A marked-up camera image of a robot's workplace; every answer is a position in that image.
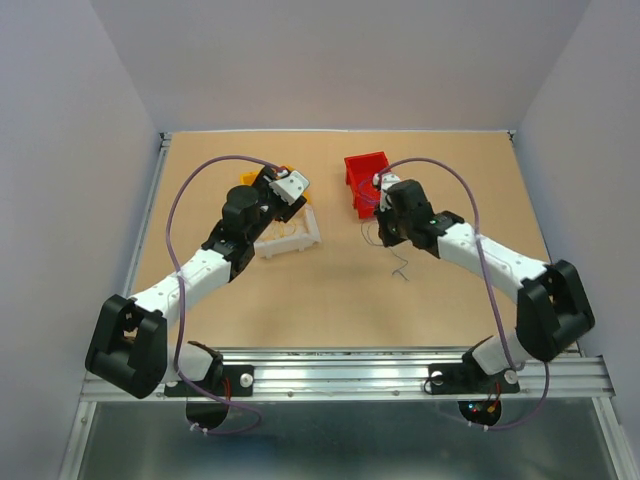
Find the blue wire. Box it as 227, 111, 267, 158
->
355, 177, 411, 284

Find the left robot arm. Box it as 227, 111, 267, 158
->
85, 166, 309, 399

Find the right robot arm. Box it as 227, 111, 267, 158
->
373, 173, 595, 390

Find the white plastic bin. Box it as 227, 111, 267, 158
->
254, 205, 322, 259

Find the yellow plastic bin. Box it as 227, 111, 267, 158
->
240, 170, 311, 202

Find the red plastic bin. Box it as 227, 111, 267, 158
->
344, 151, 389, 220

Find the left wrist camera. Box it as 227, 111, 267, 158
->
269, 170, 310, 205

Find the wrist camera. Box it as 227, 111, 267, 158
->
372, 171, 401, 211
269, 170, 310, 205

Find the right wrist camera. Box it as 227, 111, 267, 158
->
372, 171, 401, 211

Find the left aluminium side rail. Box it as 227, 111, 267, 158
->
120, 132, 173, 298

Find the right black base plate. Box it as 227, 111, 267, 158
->
422, 362, 520, 395

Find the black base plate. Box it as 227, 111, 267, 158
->
422, 362, 520, 395
164, 364, 254, 398

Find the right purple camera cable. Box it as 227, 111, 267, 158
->
377, 158, 552, 432

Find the purple camera cable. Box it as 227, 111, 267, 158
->
165, 156, 289, 435
377, 158, 552, 432

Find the aluminium mounting rail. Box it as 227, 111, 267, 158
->
80, 348, 615, 403

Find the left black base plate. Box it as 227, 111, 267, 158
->
164, 364, 254, 398

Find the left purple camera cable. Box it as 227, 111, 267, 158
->
165, 156, 289, 435

